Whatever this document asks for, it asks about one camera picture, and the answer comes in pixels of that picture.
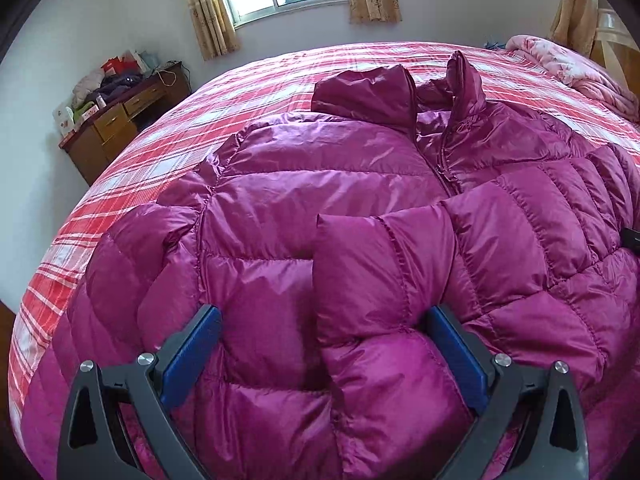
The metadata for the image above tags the left beige curtain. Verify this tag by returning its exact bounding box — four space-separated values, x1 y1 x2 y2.
186 0 240 61

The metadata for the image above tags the magenta puffer jacket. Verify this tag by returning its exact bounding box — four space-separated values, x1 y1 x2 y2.
18 52 639 479

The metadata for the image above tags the clutter pile on desk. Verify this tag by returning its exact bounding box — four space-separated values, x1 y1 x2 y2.
52 50 160 138

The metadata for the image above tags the red plaid bed cover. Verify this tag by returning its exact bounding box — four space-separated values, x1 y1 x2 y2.
8 41 639 436

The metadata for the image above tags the wooden headboard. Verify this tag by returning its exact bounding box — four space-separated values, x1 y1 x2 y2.
591 0 639 94

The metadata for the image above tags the brown wooden desk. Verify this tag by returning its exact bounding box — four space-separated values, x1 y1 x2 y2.
60 62 192 185

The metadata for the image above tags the side beige curtain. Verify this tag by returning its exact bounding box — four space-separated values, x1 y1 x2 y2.
550 0 599 58

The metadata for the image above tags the pink folded quilt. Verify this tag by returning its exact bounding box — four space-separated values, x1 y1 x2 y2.
506 35 639 122

